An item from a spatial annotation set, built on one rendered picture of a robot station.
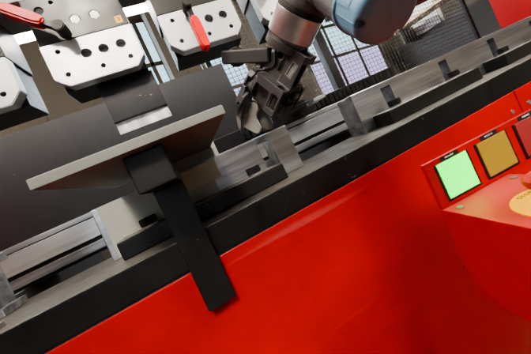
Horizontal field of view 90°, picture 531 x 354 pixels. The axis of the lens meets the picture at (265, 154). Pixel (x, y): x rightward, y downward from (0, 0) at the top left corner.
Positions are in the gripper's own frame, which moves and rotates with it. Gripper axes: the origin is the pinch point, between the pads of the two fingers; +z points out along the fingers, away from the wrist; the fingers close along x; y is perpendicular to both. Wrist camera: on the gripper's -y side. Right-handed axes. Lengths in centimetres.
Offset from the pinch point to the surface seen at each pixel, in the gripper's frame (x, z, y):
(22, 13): -26.3, -8.7, -27.8
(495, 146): 3.8, -22.3, 34.2
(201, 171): -11.3, 5.5, 2.6
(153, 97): -12.2, -0.4, -13.5
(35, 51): 26, 110, -235
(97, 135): -7, 42, -51
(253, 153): -2.1, 1.6, 6.1
